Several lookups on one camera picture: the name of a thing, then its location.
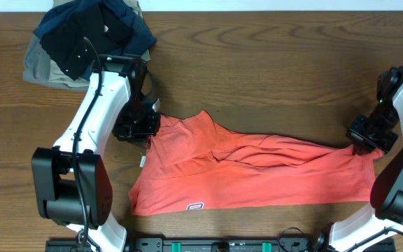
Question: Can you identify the black folded shirt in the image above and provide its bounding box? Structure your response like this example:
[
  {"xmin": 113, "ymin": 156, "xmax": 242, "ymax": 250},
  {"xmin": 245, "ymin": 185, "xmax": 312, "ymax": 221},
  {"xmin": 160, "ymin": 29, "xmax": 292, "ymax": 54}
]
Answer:
[{"xmin": 41, "ymin": 3, "xmax": 134, "ymax": 80}]

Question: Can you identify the grey khaki folded garment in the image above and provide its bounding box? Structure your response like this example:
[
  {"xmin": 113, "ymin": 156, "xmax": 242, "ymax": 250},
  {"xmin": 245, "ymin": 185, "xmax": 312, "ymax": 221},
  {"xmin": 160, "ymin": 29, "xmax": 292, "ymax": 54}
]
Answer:
[{"xmin": 23, "ymin": 0, "xmax": 157, "ymax": 91}]

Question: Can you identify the black mounting rail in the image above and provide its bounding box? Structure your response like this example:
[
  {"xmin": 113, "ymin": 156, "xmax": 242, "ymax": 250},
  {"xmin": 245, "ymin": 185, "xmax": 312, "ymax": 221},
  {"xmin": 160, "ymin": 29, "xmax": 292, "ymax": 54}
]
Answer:
[{"xmin": 45, "ymin": 238, "xmax": 397, "ymax": 252}]

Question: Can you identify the red orange t-shirt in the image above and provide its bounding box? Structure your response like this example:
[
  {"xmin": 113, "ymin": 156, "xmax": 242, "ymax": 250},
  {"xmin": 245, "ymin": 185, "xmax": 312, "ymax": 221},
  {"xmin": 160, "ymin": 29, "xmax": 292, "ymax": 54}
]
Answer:
[{"xmin": 129, "ymin": 111, "xmax": 382, "ymax": 216}]

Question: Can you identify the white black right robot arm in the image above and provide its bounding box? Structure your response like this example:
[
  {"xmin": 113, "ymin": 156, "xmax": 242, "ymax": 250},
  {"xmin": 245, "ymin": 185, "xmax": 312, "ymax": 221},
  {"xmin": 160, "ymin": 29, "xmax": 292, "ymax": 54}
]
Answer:
[{"xmin": 310, "ymin": 66, "xmax": 403, "ymax": 251}]

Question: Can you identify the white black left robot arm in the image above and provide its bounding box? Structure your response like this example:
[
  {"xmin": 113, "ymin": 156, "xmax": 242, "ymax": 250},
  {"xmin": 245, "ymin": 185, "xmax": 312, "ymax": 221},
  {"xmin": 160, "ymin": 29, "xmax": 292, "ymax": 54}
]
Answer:
[{"xmin": 31, "ymin": 54, "xmax": 160, "ymax": 251}]

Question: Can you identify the navy blue folded garment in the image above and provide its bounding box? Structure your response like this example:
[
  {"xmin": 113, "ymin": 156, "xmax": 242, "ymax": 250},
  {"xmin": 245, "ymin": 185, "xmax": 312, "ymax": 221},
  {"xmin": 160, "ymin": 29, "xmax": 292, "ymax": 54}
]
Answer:
[{"xmin": 33, "ymin": 0, "xmax": 158, "ymax": 83}]

